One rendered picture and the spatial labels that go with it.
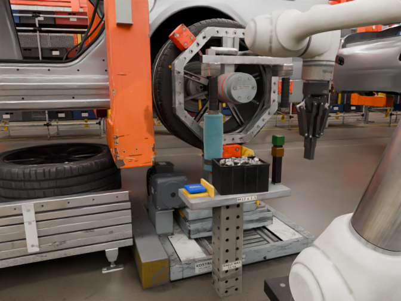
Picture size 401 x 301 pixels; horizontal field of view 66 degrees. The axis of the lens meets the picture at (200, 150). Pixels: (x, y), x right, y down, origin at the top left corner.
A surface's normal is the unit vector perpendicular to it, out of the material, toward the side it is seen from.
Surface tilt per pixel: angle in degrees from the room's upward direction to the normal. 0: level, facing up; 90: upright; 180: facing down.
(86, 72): 90
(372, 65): 88
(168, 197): 90
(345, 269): 78
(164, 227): 90
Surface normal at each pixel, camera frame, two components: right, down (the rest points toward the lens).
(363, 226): -0.93, 0.07
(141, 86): 0.35, 0.19
